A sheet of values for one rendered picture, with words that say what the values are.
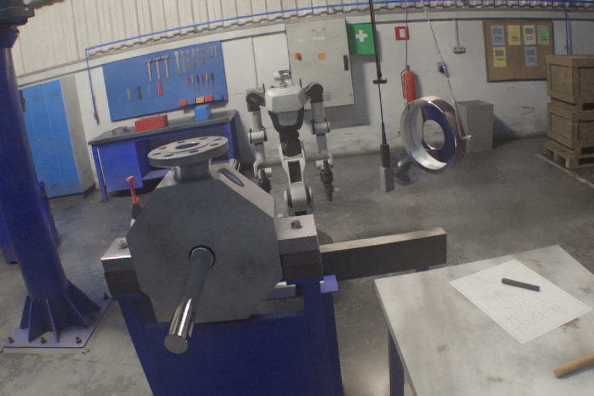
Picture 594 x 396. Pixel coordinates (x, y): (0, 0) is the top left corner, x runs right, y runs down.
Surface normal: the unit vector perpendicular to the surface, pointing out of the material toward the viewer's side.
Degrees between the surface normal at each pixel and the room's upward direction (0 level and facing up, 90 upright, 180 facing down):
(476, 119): 93
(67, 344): 0
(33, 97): 90
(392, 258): 90
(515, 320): 0
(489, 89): 90
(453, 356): 0
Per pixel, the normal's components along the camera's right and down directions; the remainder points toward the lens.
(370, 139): 0.04, 0.31
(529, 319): -0.11, -0.94
